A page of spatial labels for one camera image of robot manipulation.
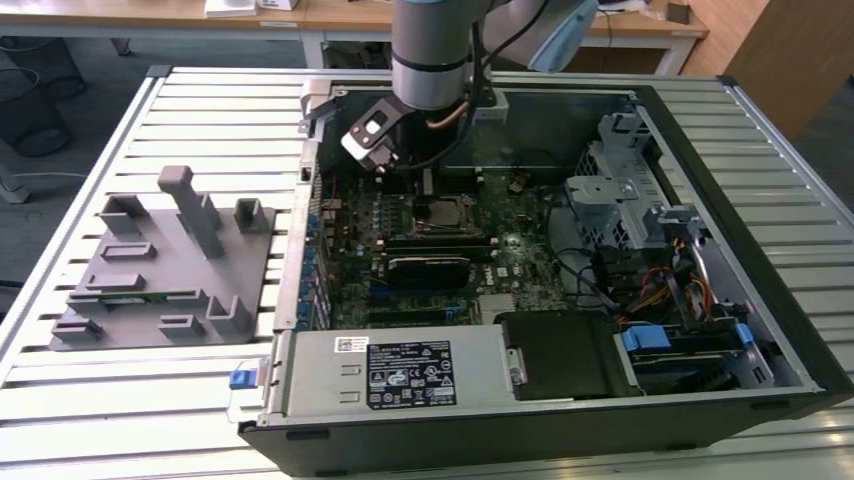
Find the small blue plastic clip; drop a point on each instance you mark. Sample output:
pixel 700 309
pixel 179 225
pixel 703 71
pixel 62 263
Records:
pixel 743 335

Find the grey parts rack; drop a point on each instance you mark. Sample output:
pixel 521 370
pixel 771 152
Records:
pixel 167 272

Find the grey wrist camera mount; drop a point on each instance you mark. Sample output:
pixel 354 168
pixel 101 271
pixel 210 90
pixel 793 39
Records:
pixel 489 106

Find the CPU socket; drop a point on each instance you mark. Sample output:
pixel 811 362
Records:
pixel 417 231

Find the wooden desk white frame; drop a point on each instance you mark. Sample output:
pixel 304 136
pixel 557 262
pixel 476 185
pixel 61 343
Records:
pixel 648 27

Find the small square CPU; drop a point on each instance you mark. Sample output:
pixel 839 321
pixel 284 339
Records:
pixel 446 211

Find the silver metal drive cage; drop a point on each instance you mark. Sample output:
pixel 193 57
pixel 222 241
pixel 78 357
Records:
pixel 601 192

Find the black open PC case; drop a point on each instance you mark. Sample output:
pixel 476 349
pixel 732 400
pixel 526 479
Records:
pixel 468 450

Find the small white box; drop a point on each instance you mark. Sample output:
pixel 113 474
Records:
pixel 277 4

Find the green motherboard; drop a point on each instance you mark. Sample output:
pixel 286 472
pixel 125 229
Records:
pixel 534 260

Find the blue plastic release latch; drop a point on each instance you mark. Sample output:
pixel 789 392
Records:
pixel 242 379

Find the silver power supply unit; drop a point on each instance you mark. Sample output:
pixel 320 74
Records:
pixel 314 370

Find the small dark box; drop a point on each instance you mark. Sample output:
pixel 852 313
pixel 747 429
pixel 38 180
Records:
pixel 678 12

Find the black expansion slot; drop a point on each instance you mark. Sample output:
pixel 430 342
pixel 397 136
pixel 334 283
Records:
pixel 408 316

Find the wooden cabinet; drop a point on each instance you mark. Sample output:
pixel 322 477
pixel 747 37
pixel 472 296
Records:
pixel 788 60

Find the blue disk carrier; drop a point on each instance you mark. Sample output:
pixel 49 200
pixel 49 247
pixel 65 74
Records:
pixel 644 340

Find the black graphics card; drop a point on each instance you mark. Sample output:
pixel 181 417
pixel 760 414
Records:
pixel 428 272

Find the black disk drive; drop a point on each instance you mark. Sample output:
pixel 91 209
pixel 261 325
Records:
pixel 681 372

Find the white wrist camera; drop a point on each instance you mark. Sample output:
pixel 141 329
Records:
pixel 364 145

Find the thin metal locking lever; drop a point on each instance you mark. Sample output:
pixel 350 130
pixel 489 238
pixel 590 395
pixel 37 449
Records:
pixel 437 227

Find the RAM slot white clips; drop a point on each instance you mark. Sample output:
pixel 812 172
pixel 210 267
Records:
pixel 484 253
pixel 461 180
pixel 461 172
pixel 441 244

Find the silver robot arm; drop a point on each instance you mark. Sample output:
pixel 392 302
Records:
pixel 428 60

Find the round coin cell battery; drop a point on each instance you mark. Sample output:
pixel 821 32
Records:
pixel 516 186

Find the green RAM stick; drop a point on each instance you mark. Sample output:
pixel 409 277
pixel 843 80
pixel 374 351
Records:
pixel 157 297

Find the small silver heatsink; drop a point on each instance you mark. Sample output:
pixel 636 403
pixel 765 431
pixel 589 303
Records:
pixel 500 306

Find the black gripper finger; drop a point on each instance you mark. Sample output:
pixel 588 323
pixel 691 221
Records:
pixel 429 182

